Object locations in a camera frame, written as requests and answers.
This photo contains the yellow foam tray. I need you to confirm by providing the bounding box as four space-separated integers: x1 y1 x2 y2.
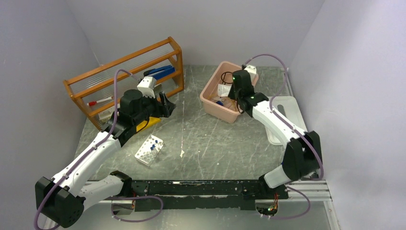
136 117 161 133

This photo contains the orange wooden shelf rack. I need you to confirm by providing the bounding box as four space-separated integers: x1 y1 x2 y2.
63 36 185 129

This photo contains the test tube in rack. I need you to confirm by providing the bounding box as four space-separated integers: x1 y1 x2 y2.
150 147 157 159

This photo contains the blue black stapler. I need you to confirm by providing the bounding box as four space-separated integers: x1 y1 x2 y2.
143 65 175 80

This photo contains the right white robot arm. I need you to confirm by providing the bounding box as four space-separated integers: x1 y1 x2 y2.
231 70 324 198

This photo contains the white test tube rack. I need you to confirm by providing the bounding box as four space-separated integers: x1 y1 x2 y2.
135 135 164 167

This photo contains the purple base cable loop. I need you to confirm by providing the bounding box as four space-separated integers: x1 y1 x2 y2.
110 195 164 223

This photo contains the white plastic bin lid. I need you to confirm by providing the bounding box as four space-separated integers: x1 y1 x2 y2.
265 95 308 146

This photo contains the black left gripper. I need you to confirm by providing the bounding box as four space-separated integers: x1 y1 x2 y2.
133 90 175 125

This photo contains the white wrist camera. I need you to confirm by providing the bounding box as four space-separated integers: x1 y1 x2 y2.
244 65 257 81
137 76 156 98

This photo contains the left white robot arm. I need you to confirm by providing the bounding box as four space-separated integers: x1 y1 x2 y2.
34 90 176 230

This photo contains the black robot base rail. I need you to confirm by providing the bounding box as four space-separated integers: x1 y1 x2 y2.
117 179 289 212

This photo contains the white wire gauze square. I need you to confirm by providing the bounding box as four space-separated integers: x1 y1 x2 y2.
217 84 232 97

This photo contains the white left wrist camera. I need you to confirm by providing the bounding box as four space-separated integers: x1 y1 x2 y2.
137 76 156 98

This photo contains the red white marker pen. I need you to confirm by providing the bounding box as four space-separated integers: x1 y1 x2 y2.
87 96 113 106

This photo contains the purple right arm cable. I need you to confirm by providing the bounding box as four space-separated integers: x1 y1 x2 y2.
242 53 325 220

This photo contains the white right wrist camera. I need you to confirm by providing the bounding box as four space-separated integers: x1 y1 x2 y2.
244 65 257 81

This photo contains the white box on shelf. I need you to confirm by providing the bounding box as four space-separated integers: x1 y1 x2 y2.
98 106 114 123

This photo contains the pink plastic bin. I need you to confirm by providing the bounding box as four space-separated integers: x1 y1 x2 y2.
200 61 241 123

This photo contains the black wire tripod stand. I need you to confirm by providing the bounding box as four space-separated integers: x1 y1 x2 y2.
220 71 233 85

